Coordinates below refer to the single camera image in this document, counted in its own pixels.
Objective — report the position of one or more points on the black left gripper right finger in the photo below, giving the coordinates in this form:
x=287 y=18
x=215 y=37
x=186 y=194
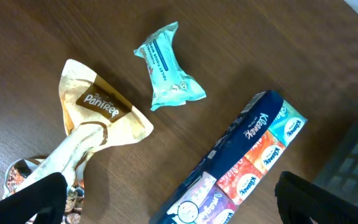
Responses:
x=301 y=202

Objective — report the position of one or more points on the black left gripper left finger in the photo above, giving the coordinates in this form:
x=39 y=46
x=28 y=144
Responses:
x=45 y=200

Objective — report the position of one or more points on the Kleenex tissue multipack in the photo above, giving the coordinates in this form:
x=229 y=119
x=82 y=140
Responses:
x=236 y=164

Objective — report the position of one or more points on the beige Pantree snack bag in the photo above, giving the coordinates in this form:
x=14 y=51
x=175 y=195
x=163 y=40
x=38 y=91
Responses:
x=95 y=116

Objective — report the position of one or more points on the teal wet wipes packet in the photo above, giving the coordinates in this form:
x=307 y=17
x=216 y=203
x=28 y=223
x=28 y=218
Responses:
x=171 y=85

